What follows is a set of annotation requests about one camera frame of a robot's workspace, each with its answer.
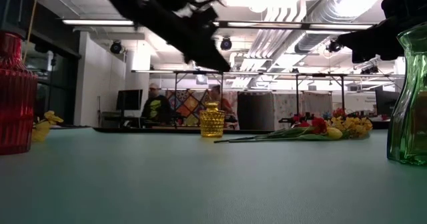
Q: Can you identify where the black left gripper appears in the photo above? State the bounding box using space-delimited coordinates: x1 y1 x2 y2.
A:
97 0 232 73

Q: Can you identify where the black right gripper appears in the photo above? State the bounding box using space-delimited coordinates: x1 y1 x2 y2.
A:
336 0 427 63

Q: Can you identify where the red ribbed glass vase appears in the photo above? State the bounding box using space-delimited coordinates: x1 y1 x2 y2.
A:
0 31 39 156

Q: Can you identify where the yellow textured glass vase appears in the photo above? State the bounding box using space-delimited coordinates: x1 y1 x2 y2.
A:
199 101 226 139

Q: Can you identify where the green glass vase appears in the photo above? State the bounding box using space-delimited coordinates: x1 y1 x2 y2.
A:
386 22 427 167

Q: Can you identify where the black ceiling spotlight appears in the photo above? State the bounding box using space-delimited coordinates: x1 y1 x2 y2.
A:
326 39 344 54
220 36 233 51
109 40 123 55

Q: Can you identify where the person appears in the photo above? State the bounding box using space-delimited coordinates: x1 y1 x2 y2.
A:
209 85 235 118
140 83 173 125

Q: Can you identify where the colourful patchwork quilt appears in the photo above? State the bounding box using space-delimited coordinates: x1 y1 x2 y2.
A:
165 89 214 127

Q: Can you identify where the black computer monitor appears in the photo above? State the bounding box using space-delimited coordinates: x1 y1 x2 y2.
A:
115 89 143 112
375 89 398 117

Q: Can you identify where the black curtain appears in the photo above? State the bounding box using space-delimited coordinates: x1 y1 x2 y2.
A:
237 91 275 131

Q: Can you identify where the white patterned cloth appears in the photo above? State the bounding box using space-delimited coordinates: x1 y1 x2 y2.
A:
273 92 334 128

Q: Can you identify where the teal table mat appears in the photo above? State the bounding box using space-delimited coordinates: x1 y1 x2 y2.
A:
0 127 427 224

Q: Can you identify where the thin tan stick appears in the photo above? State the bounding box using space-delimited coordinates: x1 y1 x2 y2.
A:
22 0 40 63

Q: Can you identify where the black metal rig frame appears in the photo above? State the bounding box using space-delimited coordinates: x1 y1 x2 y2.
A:
276 72 406 118
131 69 224 129

